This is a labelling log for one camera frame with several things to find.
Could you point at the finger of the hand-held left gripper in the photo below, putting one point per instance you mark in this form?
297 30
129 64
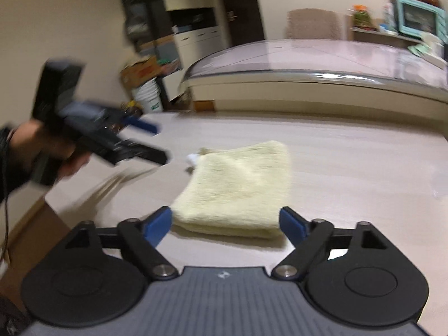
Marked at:
147 154
143 126

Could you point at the white chest freezer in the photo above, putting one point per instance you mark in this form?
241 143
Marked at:
315 66

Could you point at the pack of dark bottles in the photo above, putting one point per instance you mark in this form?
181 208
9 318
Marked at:
132 107

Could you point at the wooden wall shelf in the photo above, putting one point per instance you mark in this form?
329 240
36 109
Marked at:
381 35

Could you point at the white drawer cabinet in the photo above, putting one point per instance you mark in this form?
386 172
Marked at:
199 52

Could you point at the person's left forearm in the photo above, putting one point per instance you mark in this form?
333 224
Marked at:
10 168

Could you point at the dark wooden door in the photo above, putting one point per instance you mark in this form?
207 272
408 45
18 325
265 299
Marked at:
245 7

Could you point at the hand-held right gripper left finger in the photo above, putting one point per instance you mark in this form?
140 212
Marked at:
159 225

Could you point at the brown cardboard box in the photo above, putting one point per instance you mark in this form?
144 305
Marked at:
140 71

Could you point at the brown chair back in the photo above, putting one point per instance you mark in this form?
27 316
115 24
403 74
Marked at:
313 24

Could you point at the tall dark shelf unit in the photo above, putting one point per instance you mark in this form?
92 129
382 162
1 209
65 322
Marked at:
147 14

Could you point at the cream fluffy towel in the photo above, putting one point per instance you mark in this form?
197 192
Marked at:
238 189

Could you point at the person's left hand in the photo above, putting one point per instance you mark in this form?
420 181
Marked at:
38 140

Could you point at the white plastic bucket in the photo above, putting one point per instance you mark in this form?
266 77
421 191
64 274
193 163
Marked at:
148 98

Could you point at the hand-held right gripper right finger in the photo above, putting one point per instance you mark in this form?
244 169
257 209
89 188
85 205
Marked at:
292 225

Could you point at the teal framed screen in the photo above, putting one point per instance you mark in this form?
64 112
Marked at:
416 15

